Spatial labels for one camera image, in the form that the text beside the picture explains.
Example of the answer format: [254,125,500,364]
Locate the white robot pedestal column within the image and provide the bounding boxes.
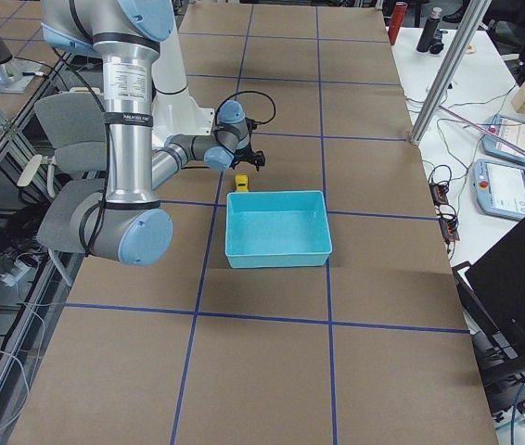
[149,1,213,149]

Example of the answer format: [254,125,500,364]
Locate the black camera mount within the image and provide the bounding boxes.
[246,150,266,172]

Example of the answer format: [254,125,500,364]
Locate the black laptop computer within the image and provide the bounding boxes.
[452,215,525,386]

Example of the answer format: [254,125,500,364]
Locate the robot arm grey silver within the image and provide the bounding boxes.
[38,1,265,266]

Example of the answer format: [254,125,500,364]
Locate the black bottle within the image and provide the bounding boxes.
[416,6,444,55]

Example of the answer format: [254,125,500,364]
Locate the grey office chair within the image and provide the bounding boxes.
[17,88,106,197]

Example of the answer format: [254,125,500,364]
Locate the teach pendant tablet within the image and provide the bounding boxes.
[481,114,525,166]
[473,159,525,221]

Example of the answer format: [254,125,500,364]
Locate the lower teach pendant tablet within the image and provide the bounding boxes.
[473,159,525,221]

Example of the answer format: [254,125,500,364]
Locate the yellow beetle toy car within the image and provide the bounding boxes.
[235,173,250,193]

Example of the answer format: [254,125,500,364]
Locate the aluminium frame post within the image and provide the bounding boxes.
[409,0,492,146]

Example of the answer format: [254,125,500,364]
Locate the red cylinder bottle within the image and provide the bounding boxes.
[388,1,408,45]

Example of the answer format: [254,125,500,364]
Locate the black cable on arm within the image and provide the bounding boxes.
[219,90,276,127]

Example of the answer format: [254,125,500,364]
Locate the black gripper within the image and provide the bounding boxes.
[231,144,257,168]

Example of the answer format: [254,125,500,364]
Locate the light blue plastic bin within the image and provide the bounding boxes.
[224,190,333,269]

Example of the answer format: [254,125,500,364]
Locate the upper teach pendant tablet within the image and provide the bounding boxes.
[481,114,525,166]

